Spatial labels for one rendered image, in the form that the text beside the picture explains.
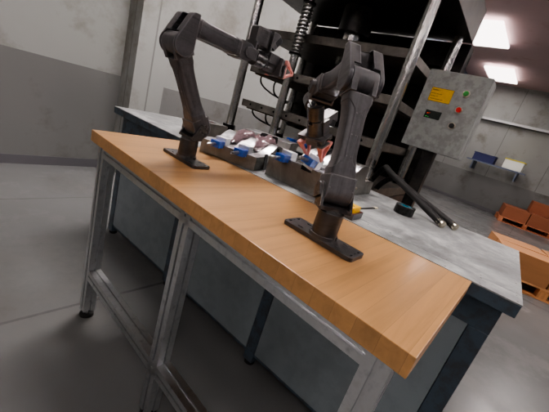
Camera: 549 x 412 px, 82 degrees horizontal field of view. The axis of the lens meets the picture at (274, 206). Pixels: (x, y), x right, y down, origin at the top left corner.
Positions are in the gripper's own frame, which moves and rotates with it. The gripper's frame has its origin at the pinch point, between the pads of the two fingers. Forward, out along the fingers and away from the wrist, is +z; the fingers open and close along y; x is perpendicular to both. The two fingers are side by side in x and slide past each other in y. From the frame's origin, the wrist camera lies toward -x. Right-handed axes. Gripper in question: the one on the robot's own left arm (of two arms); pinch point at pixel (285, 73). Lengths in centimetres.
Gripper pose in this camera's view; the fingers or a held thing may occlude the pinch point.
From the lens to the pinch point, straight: 139.4
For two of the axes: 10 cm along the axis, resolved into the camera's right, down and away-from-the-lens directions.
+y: -7.1, -4.0, 5.8
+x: -3.0, 9.1, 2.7
